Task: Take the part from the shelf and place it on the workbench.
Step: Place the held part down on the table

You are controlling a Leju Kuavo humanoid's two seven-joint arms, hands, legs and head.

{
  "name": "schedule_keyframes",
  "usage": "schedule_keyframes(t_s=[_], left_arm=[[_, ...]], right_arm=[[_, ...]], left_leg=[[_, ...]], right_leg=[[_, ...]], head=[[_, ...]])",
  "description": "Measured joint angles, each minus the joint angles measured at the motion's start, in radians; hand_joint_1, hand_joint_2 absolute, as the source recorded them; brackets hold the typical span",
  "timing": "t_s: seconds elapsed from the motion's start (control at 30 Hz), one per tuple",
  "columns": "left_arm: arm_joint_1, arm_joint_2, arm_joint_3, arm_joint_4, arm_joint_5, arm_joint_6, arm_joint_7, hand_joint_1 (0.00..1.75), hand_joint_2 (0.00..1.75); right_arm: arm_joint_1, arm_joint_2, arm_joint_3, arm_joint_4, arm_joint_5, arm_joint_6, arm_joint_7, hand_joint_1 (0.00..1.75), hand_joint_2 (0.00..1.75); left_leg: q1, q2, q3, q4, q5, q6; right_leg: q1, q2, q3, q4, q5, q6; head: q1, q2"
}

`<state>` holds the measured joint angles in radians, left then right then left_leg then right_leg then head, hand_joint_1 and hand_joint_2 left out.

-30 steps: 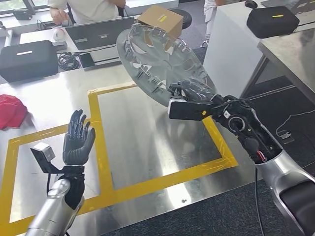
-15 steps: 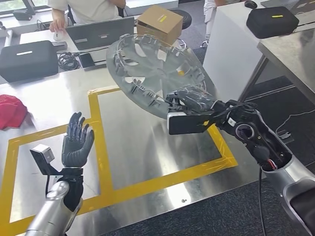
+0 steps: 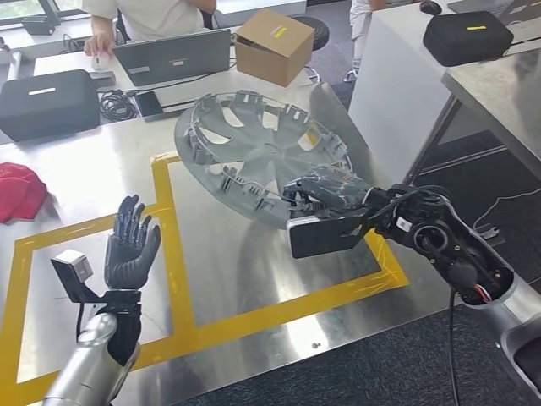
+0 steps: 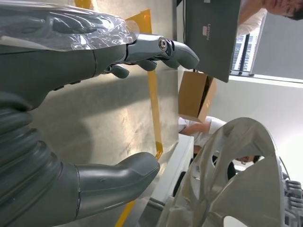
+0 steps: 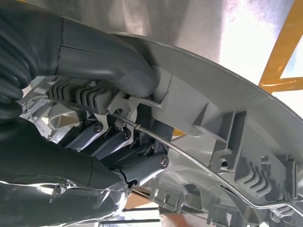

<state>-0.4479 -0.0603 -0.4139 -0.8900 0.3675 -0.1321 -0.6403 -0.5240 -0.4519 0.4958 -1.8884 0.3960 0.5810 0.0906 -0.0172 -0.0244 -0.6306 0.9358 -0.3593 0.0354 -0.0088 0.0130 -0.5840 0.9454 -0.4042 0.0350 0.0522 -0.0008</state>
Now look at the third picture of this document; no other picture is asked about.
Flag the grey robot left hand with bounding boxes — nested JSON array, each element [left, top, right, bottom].
[[104, 194, 162, 293]]

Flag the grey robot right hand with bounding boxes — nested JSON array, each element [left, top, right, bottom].
[[282, 165, 377, 220]]

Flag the silver plastic wheel hubcap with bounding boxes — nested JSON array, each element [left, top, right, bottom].
[[174, 89, 353, 231]]

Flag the steel workbench table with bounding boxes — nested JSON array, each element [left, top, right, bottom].
[[0, 73, 453, 406]]

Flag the white cabinet panel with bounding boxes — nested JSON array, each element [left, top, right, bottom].
[[349, 3, 451, 186]]

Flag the person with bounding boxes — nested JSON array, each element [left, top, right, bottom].
[[344, 0, 387, 84], [82, 0, 217, 58]]

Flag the brown cardboard box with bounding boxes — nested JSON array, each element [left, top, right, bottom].
[[234, 8, 316, 88]]

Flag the black phone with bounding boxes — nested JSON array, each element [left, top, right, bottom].
[[134, 91, 164, 120]]

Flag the black round stool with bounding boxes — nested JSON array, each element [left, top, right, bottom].
[[291, 15, 330, 52]]

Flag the black case with white label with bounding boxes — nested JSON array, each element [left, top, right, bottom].
[[0, 69, 101, 143]]

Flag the white desk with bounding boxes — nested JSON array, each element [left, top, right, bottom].
[[0, 0, 314, 122]]

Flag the grey laptop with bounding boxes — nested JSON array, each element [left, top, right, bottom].
[[113, 28, 232, 88]]

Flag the black case with yellow label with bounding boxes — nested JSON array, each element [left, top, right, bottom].
[[423, 11, 514, 67]]

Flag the black desk device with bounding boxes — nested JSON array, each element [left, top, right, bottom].
[[21, 14, 58, 36]]

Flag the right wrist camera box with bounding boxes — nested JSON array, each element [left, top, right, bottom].
[[287, 210, 369, 260]]

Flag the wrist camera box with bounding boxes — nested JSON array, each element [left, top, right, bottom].
[[287, 210, 369, 260], [51, 249, 106, 305]]

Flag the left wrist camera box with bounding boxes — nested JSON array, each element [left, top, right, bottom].
[[51, 249, 106, 305]]

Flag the coiled black cable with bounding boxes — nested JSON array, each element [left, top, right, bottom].
[[99, 89, 138, 123]]

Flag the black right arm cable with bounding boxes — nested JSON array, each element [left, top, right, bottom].
[[448, 288, 461, 406]]

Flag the white floor cable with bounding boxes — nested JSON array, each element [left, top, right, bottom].
[[473, 187, 541, 241]]

